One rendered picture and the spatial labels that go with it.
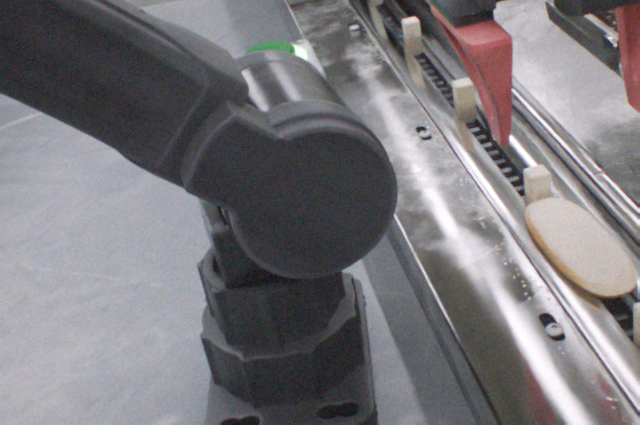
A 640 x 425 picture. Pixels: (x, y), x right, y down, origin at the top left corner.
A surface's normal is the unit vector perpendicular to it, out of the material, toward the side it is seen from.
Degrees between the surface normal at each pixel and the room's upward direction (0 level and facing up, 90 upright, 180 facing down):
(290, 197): 90
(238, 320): 90
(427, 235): 0
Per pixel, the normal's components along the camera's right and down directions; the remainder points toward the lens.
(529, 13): -0.17, -0.85
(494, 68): 0.23, 0.75
